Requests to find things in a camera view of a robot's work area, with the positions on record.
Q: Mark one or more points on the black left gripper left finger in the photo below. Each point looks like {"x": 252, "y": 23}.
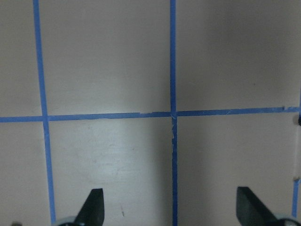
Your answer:
{"x": 92, "y": 211}

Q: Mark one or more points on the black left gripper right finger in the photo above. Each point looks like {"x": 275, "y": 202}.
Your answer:
{"x": 250, "y": 211}

